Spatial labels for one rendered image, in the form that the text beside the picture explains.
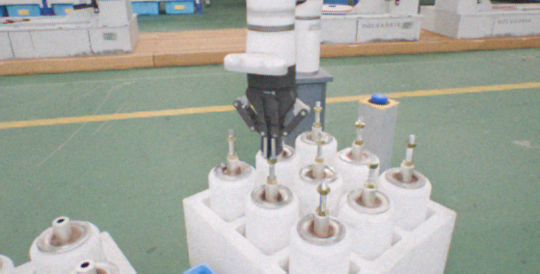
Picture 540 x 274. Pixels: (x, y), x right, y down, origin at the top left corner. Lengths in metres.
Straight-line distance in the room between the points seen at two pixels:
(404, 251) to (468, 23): 2.80
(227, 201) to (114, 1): 2.12
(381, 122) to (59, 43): 2.21
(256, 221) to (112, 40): 2.16
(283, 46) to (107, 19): 2.25
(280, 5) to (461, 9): 2.92
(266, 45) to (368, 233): 0.35
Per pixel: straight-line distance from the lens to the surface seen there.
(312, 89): 1.23
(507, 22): 3.63
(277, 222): 0.67
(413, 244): 0.75
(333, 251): 0.60
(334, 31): 2.86
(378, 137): 0.98
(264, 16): 0.55
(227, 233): 0.73
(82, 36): 2.73
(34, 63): 2.76
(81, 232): 0.68
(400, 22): 3.07
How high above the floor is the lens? 0.64
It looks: 23 degrees down
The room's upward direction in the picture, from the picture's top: straight up
